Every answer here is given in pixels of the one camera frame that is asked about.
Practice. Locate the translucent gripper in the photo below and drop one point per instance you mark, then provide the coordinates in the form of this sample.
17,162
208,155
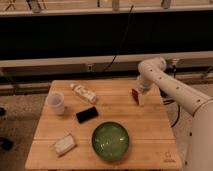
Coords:
143,99

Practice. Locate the dark red pepper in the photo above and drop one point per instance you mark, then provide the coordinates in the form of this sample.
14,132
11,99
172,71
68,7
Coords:
135,96

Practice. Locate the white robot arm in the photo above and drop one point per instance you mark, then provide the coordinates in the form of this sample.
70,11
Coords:
200,149

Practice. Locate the black rectangular sponge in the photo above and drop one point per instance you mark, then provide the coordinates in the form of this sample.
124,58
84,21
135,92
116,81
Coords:
87,114

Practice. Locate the white plastic cup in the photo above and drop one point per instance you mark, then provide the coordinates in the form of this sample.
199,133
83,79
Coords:
55,101

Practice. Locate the white wall socket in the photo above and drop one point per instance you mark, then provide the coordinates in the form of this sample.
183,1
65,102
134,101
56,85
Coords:
90,67

